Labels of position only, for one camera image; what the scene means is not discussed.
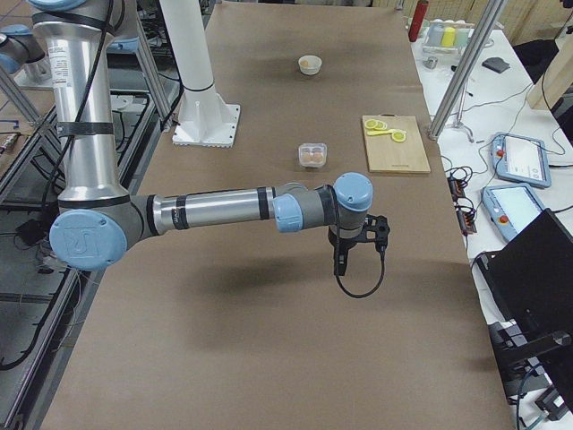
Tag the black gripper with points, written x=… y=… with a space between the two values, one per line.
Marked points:
x=342 y=248

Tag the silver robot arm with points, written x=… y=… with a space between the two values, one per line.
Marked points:
x=98 y=219
x=21 y=50

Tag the clear plastic egg box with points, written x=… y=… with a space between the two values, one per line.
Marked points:
x=313 y=147

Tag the wooden cutting board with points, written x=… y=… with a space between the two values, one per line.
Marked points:
x=385 y=156

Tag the lemon slice pair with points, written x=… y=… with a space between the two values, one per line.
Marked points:
x=373 y=124

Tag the blue teach pendant near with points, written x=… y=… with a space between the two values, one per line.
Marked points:
x=511 y=207

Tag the blue teach pendant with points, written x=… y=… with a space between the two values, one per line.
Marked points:
x=520 y=159
x=511 y=207

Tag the white ceramic bowl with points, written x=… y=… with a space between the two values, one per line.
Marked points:
x=315 y=62

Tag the blue teach pendant far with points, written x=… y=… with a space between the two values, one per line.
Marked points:
x=520 y=159

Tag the small metal cylinder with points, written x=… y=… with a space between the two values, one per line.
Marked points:
x=430 y=62

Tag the red bottle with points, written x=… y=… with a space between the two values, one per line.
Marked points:
x=417 y=20

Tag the grey cup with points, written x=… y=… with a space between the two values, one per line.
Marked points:
x=435 y=35

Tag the yellow cup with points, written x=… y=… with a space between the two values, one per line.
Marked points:
x=448 y=37

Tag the small black square pad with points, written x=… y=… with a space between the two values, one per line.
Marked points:
x=496 y=64

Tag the black camera mount wrist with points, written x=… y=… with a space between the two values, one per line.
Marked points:
x=375 y=230

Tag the lemon slice near handle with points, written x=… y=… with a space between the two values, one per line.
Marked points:
x=398 y=135

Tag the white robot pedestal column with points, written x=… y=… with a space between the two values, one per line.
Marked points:
x=203 y=118

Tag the aluminium frame post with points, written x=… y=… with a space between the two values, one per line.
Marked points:
x=481 y=33

